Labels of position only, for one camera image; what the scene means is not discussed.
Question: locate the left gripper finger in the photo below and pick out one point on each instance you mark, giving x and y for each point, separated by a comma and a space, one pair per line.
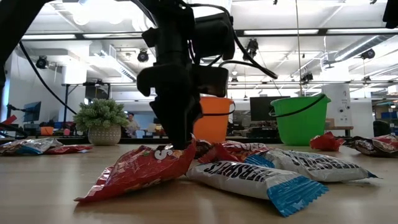
169, 119
189, 119

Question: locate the brown chocolate bar wrapper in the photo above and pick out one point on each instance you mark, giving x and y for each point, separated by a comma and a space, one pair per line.
7, 148
203, 147
363, 146

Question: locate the white blue Hershey's bar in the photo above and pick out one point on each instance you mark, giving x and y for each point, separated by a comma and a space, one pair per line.
34, 145
311, 168
248, 182

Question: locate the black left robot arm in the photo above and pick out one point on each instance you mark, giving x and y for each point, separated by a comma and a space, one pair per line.
174, 31

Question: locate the dark monitor on arm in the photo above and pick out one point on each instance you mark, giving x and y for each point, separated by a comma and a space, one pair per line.
32, 111

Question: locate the orange plastic bucket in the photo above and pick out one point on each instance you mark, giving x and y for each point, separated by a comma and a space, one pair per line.
214, 124

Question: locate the person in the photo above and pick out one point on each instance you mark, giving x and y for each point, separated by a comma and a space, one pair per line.
132, 126

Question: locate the black ceiling spotlight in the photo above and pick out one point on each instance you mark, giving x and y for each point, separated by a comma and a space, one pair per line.
368, 53
251, 48
42, 62
306, 77
143, 56

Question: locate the green potted plant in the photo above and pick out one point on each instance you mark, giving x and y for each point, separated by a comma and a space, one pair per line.
102, 115

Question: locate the black computer monitor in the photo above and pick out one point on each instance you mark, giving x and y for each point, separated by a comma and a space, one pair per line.
259, 109

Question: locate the black background rack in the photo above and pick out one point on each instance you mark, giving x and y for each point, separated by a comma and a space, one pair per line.
96, 92

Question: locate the green plastic bucket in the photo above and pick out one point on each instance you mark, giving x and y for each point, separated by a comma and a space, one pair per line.
298, 127

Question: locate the orange storage bin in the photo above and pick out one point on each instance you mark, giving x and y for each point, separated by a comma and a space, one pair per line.
46, 131

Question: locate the wooden background desk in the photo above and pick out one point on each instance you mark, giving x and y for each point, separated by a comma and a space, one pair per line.
339, 127

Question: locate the black overhead light beam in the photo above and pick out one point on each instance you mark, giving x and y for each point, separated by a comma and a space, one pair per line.
322, 31

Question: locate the black office chair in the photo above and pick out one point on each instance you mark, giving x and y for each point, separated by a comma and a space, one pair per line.
381, 129

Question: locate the black aluminium table frame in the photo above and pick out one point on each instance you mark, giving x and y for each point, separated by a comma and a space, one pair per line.
140, 141

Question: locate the silver ventilation duct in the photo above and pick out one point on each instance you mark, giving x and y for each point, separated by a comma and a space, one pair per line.
357, 49

